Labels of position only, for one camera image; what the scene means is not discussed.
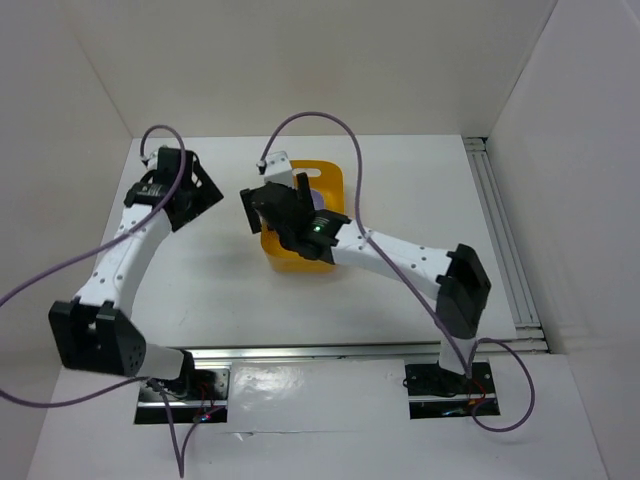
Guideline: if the aluminium rail right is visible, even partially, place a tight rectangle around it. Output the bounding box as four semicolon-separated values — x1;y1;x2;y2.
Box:
463;137;550;354

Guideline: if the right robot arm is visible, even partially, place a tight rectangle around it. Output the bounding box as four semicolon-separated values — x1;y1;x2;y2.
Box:
240;174;492;392

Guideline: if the aluminium rail front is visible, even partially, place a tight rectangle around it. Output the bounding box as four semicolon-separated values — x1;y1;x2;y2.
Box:
149;341;546;362

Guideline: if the purple plate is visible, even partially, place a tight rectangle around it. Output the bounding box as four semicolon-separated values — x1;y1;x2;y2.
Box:
311;189;326;210

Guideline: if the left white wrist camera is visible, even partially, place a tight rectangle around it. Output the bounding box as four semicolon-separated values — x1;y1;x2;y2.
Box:
140;148;159;170

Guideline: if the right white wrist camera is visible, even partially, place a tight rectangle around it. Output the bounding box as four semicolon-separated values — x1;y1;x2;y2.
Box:
257;151;295;188

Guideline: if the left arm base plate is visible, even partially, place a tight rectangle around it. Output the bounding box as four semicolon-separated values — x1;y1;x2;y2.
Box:
134;367;231;425

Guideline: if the yellow plastic bin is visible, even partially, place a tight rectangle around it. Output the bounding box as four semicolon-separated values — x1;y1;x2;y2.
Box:
260;160;346;275

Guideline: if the aluminium rail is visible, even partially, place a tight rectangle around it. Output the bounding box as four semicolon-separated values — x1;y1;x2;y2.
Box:
463;137;550;354
149;341;546;362

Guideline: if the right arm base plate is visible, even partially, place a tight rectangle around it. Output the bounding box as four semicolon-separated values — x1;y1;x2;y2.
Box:
402;362;500;420

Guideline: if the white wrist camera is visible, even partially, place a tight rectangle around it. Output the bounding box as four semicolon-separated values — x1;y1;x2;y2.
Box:
257;151;295;188
140;148;159;170

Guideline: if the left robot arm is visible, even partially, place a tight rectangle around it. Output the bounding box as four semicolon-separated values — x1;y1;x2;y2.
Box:
48;147;223;399

